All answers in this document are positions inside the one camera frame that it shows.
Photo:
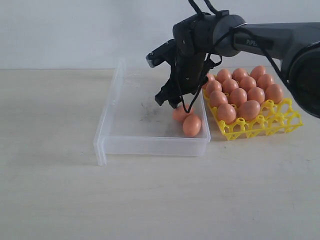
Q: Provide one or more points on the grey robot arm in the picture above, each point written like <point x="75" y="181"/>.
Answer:
<point x="195" y="39"/>

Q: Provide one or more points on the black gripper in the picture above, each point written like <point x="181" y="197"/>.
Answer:
<point x="184" y="79"/>

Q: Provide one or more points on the brown egg frontmost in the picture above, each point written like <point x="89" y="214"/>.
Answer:
<point x="179" y="114"/>

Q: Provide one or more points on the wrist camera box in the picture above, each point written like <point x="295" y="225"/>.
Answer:
<point x="164" y="53"/>

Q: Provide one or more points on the yellow plastic egg tray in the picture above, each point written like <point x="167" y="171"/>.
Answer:
<point x="272" y="118"/>

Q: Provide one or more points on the clear plastic bin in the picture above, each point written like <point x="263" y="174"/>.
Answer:
<point x="133" y="123"/>

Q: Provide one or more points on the brown egg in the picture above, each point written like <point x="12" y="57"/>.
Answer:
<point x="257" y="94"/>
<point x="217" y="98"/>
<point x="237" y="97"/>
<point x="249" y="110"/>
<point x="229" y="85"/>
<point x="222" y="75"/>
<point x="247" y="83"/>
<point x="275" y="93"/>
<point x="213" y="85"/>
<point x="239" y="73"/>
<point x="191" y="125"/>
<point x="210" y="77"/>
<point x="257" y="72"/>
<point x="264" y="81"/>
<point x="227" y="113"/>

